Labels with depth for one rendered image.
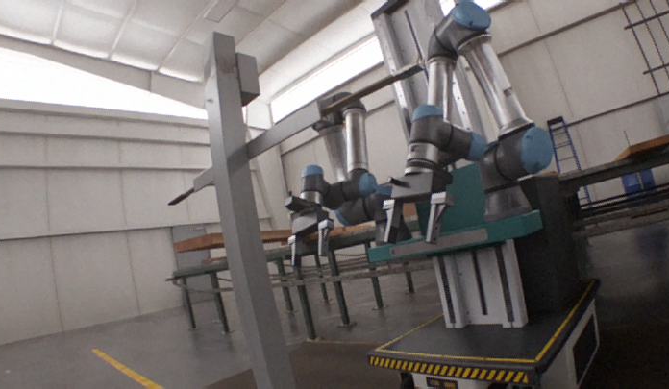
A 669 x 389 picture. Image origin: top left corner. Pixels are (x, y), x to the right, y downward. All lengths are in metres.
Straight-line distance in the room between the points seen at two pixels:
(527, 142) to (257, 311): 0.76
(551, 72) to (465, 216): 7.28
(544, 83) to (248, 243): 7.93
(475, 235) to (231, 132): 0.75
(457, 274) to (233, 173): 0.99
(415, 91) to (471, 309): 0.93
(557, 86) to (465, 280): 7.15
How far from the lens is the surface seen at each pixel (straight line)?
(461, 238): 1.12
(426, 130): 0.82
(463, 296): 1.46
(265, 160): 11.86
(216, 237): 1.60
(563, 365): 1.25
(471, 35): 1.04
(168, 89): 11.00
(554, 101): 8.21
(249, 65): 0.88
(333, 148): 1.42
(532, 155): 0.95
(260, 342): 0.72
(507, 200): 1.06
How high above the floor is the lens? 0.76
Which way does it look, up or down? 7 degrees up
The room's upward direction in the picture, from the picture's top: 12 degrees counter-clockwise
